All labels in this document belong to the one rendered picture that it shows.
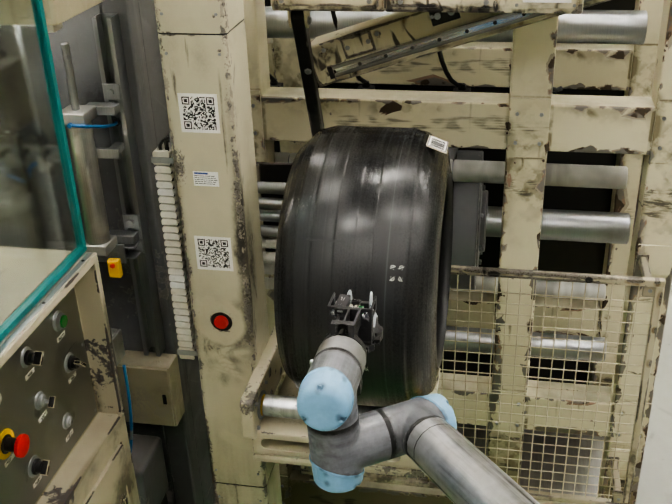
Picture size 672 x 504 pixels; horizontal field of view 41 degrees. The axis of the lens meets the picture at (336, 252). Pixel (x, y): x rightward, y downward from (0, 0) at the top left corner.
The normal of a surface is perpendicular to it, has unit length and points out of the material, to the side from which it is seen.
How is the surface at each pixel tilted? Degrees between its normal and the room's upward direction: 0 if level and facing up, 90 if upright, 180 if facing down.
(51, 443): 90
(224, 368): 90
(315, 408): 84
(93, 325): 90
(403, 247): 55
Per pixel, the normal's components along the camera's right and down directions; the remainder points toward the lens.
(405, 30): -0.18, 0.46
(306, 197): -0.40, -0.43
